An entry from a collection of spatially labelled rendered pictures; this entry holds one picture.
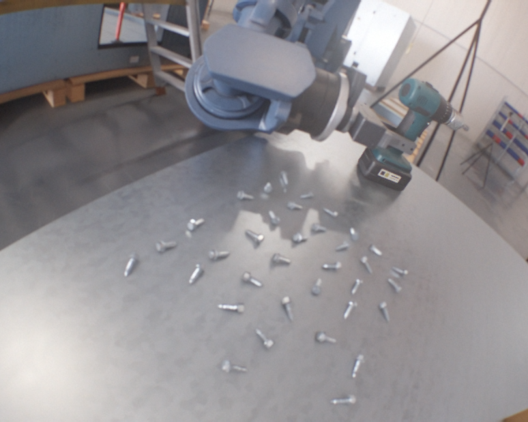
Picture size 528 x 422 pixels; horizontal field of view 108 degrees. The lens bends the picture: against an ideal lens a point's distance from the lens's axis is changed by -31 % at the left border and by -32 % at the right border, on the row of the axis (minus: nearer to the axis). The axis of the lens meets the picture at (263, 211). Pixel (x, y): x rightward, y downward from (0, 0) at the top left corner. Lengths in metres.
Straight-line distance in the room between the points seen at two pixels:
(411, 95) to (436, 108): 0.06
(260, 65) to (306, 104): 0.10
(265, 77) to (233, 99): 0.12
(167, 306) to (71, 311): 0.09
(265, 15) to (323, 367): 0.53
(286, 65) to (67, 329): 0.43
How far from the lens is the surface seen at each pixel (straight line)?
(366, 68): 7.02
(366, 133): 0.51
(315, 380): 0.28
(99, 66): 2.30
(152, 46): 2.11
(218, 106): 0.52
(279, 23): 0.55
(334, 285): 0.34
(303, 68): 0.45
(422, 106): 0.57
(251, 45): 0.45
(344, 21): 1.63
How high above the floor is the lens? 0.89
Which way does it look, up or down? 39 degrees down
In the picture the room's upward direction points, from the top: 25 degrees clockwise
